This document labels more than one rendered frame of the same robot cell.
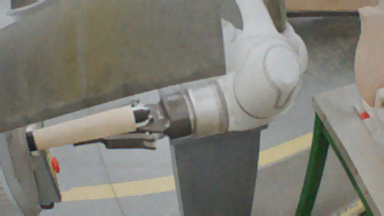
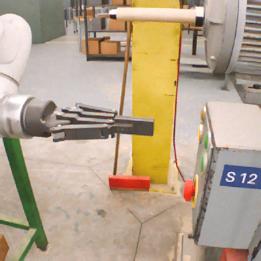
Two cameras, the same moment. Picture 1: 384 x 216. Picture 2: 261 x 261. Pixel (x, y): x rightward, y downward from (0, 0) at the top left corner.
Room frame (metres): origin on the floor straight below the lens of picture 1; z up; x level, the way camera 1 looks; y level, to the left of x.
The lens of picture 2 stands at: (1.18, 0.38, 1.29)
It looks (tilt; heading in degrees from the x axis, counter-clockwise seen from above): 28 degrees down; 205
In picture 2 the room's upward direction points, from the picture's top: straight up
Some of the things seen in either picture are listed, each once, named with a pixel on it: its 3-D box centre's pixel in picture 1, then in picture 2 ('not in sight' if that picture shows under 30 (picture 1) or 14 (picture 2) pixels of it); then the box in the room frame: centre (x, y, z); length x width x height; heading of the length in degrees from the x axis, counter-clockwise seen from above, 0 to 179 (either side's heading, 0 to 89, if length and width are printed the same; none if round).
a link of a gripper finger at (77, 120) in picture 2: not in sight; (84, 124); (0.84, 0.12, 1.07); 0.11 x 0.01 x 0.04; 103
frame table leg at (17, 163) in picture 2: not in sight; (25, 192); (0.57, -0.48, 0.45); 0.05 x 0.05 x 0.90; 15
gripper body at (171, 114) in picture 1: (159, 119); (54, 119); (0.84, 0.05, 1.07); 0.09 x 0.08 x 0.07; 105
